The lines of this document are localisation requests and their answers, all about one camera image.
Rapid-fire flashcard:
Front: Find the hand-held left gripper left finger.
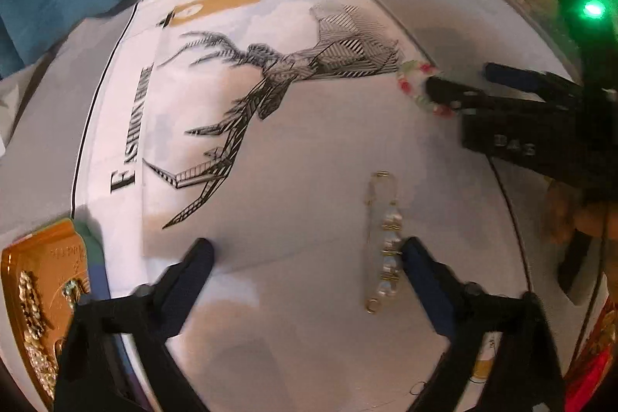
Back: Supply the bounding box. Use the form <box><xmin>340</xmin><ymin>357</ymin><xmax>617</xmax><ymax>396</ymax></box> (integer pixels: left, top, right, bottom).
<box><xmin>53</xmin><ymin>237</ymin><xmax>216</xmax><ymax>412</ymax></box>

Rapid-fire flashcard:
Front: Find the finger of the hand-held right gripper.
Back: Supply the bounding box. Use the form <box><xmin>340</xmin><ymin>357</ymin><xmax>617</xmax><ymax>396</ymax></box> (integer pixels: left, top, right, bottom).
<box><xmin>426</xmin><ymin>75</ymin><xmax>497</xmax><ymax>117</ymax></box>
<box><xmin>484</xmin><ymin>63</ymin><xmax>581</xmax><ymax>97</ymax></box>

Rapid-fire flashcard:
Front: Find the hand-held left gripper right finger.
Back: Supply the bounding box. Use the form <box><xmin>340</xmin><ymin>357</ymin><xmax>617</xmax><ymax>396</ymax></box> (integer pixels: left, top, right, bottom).
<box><xmin>402</xmin><ymin>236</ymin><xmax>567</xmax><ymax>412</ymax></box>

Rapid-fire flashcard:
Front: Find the red green bead bracelet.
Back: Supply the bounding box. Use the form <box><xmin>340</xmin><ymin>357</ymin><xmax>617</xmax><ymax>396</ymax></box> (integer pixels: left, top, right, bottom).
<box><xmin>396</xmin><ymin>61</ymin><xmax>457</xmax><ymax>118</ymax></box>

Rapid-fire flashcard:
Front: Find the gold pearl pin brooch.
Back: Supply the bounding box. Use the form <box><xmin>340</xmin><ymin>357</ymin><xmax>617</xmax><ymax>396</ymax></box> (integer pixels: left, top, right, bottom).
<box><xmin>364</xmin><ymin>171</ymin><xmax>404</xmax><ymax>314</ymax></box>

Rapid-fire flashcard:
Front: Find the orange jewellery tray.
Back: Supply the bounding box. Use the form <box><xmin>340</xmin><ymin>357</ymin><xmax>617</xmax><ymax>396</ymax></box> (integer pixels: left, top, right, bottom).
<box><xmin>0</xmin><ymin>219</ymin><xmax>92</xmax><ymax>410</ymax></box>

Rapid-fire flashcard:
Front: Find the silver sparkly jewelry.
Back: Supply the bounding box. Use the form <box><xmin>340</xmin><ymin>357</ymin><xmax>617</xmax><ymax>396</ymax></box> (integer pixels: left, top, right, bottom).
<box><xmin>26</xmin><ymin>339</ymin><xmax>61</xmax><ymax>398</ymax></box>

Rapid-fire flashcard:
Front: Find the person's right hand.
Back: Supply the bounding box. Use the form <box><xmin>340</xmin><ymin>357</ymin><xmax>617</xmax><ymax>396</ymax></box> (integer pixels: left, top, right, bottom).
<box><xmin>542</xmin><ymin>181</ymin><xmax>618</xmax><ymax>245</ymax></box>

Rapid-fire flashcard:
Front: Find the white deer print bag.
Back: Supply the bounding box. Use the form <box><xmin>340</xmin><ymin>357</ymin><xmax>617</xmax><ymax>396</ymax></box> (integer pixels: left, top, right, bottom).
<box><xmin>70</xmin><ymin>0</ymin><xmax>537</xmax><ymax>412</ymax></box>

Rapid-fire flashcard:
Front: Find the red patterned cloth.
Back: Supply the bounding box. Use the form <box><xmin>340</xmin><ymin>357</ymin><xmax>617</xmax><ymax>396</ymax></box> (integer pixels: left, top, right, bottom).
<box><xmin>562</xmin><ymin>296</ymin><xmax>618</xmax><ymax>412</ymax></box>

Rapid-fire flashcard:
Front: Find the grey table cloth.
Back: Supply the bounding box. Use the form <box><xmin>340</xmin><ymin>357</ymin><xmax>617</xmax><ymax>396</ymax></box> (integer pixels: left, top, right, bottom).
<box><xmin>0</xmin><ymin>0</ymin><xmax>604</xmax><ymax>345</ymax></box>

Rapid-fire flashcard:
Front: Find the gold bead chain bracelet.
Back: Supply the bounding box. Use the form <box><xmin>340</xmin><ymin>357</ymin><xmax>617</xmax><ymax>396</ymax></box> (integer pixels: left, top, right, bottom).
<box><xmin>17</xmin><ymin>272</ymin><xmax>53</xmax><ymax>345</ymax></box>

